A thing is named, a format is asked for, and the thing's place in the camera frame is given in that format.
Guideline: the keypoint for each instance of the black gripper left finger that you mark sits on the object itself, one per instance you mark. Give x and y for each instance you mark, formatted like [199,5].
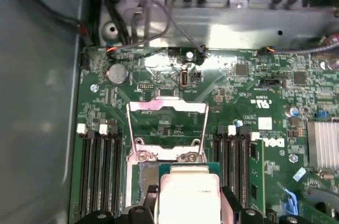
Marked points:
[137,214]

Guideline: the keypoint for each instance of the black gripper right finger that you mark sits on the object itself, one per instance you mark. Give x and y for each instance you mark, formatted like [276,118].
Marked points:
[246,217]

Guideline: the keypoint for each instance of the silver CPU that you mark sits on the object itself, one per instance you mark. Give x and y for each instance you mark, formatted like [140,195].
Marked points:
[190,197]

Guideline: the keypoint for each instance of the metal socket cover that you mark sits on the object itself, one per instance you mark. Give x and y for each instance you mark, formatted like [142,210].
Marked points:
[148,106]

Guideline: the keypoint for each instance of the black RAM slot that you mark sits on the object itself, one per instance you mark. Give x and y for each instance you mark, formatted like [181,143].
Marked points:
[220,155]
[117,171]
[86,171]
[96,171]
[232,160]
[107,171]
[243,165]

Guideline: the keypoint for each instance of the CPU socket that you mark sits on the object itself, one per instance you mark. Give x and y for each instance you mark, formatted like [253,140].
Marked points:
[135,157]

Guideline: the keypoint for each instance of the blue retention clip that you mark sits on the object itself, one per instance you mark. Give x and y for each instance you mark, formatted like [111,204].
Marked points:
[290,202]

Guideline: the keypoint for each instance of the green RAM stick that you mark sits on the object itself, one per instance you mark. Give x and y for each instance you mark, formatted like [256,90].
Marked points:
[257,171]

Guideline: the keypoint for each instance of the silver chipset heatsink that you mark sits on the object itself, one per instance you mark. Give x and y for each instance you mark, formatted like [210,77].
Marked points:
[323,144]

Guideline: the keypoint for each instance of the coin cell battery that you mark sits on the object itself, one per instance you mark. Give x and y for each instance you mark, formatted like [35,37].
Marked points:
[117,74]

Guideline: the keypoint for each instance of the internal USB port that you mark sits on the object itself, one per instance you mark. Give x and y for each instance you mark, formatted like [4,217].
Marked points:
[184,78]

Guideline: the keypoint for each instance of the green motherboard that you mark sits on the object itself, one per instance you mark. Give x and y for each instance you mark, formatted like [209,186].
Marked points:
[212,75]

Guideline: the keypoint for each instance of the black PC case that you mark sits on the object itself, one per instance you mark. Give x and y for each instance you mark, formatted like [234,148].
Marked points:
[31,102]

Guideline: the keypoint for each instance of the metal drive cage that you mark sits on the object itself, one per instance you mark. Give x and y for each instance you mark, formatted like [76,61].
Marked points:
[238,22]

